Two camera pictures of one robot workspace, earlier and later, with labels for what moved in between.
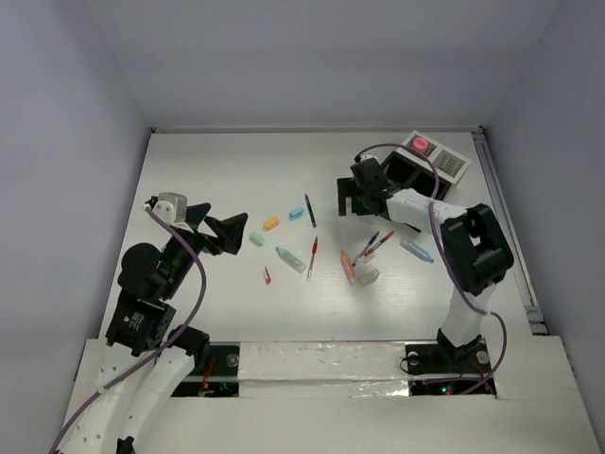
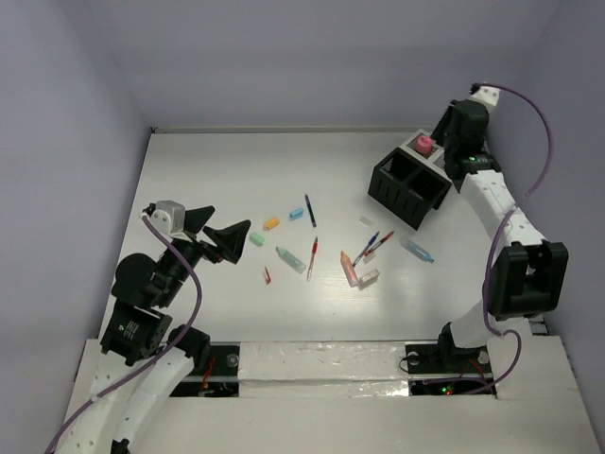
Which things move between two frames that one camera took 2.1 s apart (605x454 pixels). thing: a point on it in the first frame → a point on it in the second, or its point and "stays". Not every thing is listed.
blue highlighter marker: (417, 251) stays
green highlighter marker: (290, 260) stays
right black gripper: (348, 186) → (442, 121)
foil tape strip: (323, 369) stays
